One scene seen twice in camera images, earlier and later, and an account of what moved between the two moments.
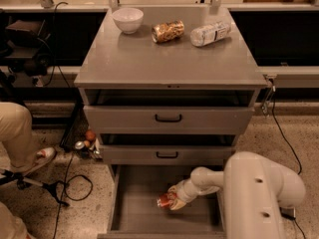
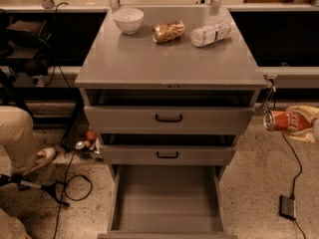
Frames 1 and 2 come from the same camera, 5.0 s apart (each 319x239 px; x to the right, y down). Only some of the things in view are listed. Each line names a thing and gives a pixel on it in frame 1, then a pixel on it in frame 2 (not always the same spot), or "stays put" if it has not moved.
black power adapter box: x=289 y=213 stays put
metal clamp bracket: x=270 y=78 stays put
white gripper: x=183 y=190 to x=316 y=128
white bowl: x=128 y=19 stays put
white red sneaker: x=41 y=157 stays put
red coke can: x=164 y=199 to x=285 y=120
